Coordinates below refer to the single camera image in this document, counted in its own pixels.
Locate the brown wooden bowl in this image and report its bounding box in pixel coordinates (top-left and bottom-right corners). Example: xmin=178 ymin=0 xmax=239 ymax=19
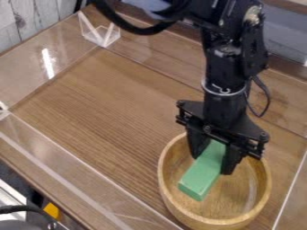
xmin=158 ymin=134 xmax=273 ymax=230

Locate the clear acrylic corner bracket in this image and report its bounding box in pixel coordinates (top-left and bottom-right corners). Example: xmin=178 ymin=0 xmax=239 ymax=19
xmin=76 ymin=12 xmax=122 ymax=48

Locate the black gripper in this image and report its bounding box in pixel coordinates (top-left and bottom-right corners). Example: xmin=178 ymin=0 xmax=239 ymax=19
xmin=177 ymin=91 xmax=270 ymax=175

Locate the clear acrylic tray wall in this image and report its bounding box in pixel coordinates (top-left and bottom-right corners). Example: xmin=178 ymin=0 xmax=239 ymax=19
xmin=0 ymin=17 xmax=307 ymax=230

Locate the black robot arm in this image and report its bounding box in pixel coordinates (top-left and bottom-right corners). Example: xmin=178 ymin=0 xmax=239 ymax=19
xmin=92 ymin=0 xmax=270 ymax=175

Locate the black cable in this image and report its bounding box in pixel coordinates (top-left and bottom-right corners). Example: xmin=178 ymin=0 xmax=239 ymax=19
xmin=0 ymin=205 xmax=58 ymax=230

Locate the green rectangular block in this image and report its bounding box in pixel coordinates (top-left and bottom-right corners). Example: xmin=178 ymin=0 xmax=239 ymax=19
xmin=178 ymin=140 xmax=226 ymax=201

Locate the black and yellow device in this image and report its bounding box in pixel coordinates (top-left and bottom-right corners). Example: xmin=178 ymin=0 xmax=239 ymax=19
xmin=0 ymin=188 xmax=87 ymax=230

